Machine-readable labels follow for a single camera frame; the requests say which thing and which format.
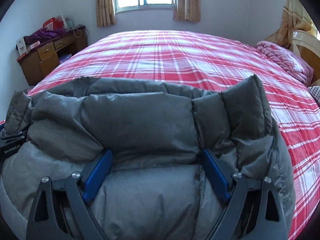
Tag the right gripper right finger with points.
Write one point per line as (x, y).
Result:
(252, 207)

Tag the books in desk shelf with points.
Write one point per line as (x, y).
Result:
(64, 58)

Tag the red plaid bed sheet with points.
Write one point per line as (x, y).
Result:
(212, 63)

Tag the wooden headboard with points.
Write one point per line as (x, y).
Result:
(307, 47)

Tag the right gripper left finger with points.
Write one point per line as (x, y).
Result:
(48, 219)

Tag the beige curtain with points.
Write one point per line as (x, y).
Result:
(105, 13)
(187, 10)

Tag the white carton on desk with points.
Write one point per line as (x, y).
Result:
(21, 46)

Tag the purple garment on desk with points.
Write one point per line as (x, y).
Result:
(43, 35)

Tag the grey puffer jacket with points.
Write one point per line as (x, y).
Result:
(156, 187)

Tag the striped pillow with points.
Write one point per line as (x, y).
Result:
(315, 92)

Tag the pink folded blanket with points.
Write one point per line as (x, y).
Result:
(292, 64)

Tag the yellow drape by headboard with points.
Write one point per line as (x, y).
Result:
(294, 17)

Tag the red box on desk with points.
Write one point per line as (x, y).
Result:
(53, 24)

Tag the right beige curtain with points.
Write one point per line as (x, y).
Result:
(187, 10)

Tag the left beige curtain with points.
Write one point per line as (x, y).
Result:
(105, 13)

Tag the brown wooden desk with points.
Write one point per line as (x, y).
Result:
(44, 58)

